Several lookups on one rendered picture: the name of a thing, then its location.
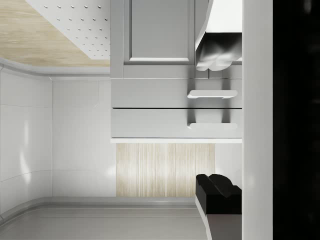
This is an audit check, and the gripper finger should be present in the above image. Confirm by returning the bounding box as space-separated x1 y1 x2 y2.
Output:
194 0 243 72
195 173 243 240

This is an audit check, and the white cabinet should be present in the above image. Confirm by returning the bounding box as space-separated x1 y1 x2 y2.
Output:
109 0 243 145

